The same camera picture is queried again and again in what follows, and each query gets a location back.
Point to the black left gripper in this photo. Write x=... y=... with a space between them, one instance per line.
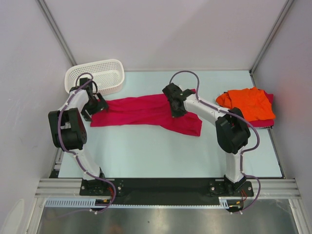
x=101 y=106

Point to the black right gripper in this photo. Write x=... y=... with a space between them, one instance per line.
x=175 y=113

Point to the magenta t shirt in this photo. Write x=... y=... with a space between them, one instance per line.
x=264 y=124
x=147 y=110

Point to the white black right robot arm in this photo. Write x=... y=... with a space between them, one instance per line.
x=232 y=131

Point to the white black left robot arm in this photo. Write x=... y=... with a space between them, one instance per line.
x=69 y=133

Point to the white perforated plastic basket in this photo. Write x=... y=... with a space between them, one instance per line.
x=108 y=75

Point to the orange t shirt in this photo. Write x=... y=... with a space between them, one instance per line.
x=255 y=104

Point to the magenta folded t shirt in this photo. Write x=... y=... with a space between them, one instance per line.
x=264 y=124

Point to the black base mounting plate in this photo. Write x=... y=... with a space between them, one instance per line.
x=169 y=191

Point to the white slotted cable duct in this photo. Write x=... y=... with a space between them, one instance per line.
x=93 y=203

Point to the aluminium left corner post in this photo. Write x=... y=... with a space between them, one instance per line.
x=56 y=31

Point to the aluminium corner post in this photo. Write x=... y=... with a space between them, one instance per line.
x=272 y=33
x=56 y=31

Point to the aluminium front frame rail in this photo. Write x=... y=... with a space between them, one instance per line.
x=265 y=188

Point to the aluminium right corner post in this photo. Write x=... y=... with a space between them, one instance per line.
x=272 y=33

